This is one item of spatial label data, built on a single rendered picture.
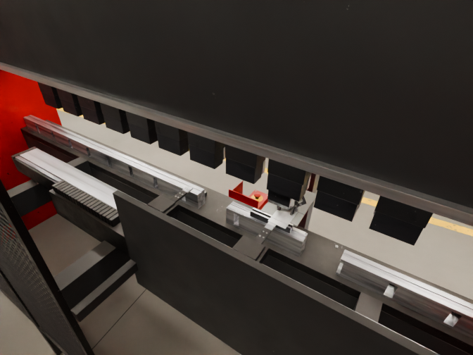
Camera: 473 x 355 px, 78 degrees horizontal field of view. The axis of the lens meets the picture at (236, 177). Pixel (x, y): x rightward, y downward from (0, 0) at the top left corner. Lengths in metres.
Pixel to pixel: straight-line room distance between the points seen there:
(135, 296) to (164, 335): 0.37
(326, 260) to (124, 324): 1.42
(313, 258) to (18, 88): 2.36
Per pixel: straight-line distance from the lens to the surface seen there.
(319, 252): 1.40
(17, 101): 2.78
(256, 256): 1.12
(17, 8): 1.68
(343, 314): 0.67
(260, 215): 1.33
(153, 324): 2.20
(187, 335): 2.13
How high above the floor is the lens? 1.89
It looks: 35 degrees down
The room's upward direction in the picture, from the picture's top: 2 degrees clockwise
